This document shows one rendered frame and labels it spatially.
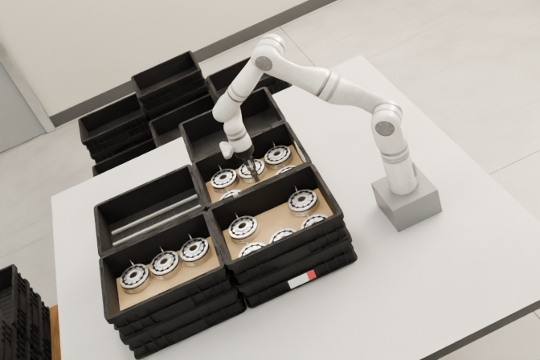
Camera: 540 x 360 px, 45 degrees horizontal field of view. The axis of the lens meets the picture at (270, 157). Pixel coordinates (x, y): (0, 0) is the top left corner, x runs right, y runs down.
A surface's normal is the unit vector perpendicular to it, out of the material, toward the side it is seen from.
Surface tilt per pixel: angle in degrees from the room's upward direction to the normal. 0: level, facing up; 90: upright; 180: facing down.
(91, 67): 90
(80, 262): 0
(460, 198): 0
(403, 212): 90
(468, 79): 0
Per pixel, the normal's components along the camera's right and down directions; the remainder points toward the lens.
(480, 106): -0.30, -0.75
